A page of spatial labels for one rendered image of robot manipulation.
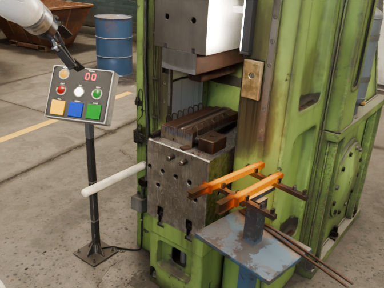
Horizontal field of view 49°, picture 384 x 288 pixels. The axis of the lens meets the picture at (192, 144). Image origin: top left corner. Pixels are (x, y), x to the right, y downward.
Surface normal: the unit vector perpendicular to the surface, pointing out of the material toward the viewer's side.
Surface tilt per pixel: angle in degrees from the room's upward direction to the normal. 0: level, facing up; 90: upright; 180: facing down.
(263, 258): 0
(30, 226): 0
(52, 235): 0
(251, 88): 90
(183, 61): 90
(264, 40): 90
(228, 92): 90
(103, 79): 60
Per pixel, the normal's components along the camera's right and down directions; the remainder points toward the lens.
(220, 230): 0.04, -0.91
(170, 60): -0.61, 0.30
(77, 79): -0.17, -0.12
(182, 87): 0.79, 0.28
